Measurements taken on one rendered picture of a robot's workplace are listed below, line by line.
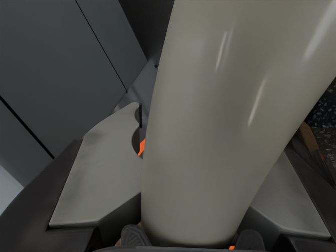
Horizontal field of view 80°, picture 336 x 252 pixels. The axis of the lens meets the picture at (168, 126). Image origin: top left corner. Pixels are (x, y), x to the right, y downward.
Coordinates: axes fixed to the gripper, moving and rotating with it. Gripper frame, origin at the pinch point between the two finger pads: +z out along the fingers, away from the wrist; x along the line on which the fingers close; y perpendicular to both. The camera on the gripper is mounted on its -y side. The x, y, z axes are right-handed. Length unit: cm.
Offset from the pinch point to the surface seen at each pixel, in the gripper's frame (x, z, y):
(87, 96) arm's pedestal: -17.3, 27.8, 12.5
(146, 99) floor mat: -11, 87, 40
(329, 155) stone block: 36.6, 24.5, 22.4
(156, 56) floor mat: -6, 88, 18
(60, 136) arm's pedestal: -17.3, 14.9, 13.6
